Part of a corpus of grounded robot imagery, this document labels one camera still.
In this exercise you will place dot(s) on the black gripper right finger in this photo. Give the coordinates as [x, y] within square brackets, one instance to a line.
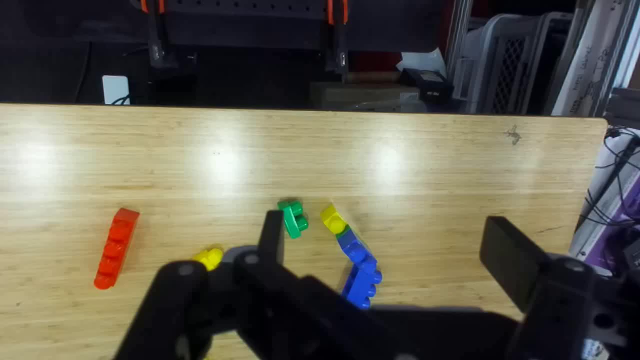
[560, 300]

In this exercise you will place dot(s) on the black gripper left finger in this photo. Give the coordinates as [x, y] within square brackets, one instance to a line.
[267, 293]

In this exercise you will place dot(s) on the small blue building block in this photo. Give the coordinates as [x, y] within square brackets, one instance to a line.
[357, 252]

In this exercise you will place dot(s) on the yellow building block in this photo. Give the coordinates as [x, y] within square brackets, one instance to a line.
[332, 216]
[209, 257]

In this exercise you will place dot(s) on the small green building block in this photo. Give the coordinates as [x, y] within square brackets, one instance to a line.
[292, 219]

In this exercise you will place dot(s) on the long blue building block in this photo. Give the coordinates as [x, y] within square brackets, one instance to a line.
[363, 282]

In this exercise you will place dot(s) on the red four-stud building block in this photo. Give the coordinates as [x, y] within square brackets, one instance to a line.
[117, 246]

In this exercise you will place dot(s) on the white plastic crate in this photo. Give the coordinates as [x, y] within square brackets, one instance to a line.
[510, 62]

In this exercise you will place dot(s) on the white socket box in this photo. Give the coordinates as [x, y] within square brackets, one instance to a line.
[114, 88]

